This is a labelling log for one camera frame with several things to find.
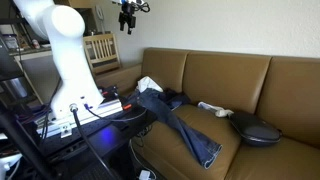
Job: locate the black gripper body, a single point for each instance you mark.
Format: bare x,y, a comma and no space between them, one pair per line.
127,15

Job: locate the white towel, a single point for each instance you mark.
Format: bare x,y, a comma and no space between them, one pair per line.
148,83

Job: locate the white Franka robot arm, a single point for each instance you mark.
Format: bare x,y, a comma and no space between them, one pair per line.
68,66

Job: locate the wooden slatted chair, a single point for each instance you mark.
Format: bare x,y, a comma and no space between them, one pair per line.
101,53

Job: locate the black box with red button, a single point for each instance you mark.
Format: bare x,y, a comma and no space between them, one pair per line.
111,92

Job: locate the red white can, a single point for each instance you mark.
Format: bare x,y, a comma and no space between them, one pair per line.
35,44

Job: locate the grey kitchen counter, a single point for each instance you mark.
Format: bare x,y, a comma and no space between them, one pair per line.
36,70

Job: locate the blue denim jeans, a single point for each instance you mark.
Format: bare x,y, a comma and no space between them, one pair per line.
173,121

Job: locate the black robot table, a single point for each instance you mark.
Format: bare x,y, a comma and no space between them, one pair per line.
110,136

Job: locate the brown leather sofa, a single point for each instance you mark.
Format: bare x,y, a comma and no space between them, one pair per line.
226,80

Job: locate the clear storage jar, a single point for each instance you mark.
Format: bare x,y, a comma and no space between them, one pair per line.
10,41

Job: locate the white power adapter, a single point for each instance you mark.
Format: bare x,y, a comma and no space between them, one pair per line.
144,175

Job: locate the black tripod pole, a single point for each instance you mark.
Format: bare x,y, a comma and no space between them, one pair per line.
20,140

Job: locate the black oval cushion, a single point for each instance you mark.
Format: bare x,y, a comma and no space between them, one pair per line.
255,130

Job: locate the aluminium robot base mount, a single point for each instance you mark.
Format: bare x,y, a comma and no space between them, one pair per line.
93,111

